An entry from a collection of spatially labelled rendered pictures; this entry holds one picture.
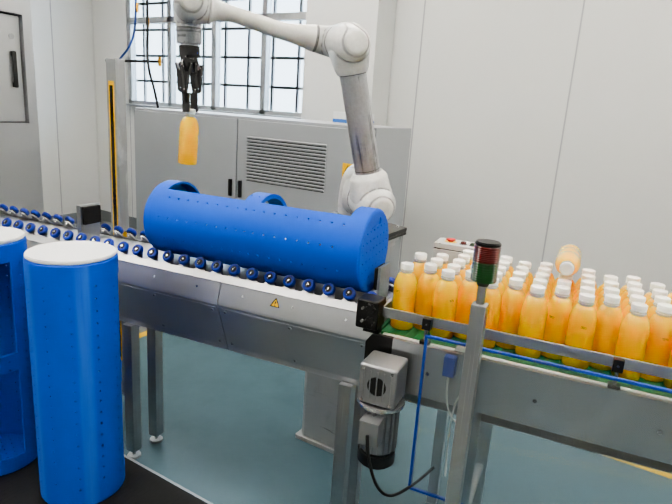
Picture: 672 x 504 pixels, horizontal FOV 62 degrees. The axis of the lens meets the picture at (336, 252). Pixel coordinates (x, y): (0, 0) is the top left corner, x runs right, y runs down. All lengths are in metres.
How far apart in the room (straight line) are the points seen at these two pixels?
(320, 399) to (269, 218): 1.07
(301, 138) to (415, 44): 1.47
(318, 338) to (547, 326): 0.73
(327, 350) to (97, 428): 0.82
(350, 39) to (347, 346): 1.05
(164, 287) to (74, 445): 0.61
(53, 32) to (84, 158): 1.38
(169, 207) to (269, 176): 1.79
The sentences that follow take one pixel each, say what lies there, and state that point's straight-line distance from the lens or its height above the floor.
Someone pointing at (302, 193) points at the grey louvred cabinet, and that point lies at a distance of 3.72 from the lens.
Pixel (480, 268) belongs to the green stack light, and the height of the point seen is 1.20.
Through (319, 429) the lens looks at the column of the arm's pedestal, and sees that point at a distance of 2.76.
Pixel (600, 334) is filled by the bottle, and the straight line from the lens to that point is 1.70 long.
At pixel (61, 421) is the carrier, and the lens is 2.13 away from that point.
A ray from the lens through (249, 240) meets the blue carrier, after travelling 1.94.
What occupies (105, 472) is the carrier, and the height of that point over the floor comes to 0.26.
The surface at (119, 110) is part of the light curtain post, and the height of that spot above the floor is 1.47.
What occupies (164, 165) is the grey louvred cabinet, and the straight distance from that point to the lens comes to 4.58.
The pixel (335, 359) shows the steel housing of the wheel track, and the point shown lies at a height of 0.72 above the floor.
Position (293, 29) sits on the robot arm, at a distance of 2.27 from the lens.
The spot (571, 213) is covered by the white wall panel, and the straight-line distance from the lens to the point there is 4.37.
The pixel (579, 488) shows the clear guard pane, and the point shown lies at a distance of 1.73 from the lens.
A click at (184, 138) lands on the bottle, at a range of 2.22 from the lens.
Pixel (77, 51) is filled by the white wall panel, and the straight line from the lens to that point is 7.25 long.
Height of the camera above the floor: 1.55
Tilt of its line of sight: 14 degrees down
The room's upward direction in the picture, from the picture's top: 4 degrees clockwise
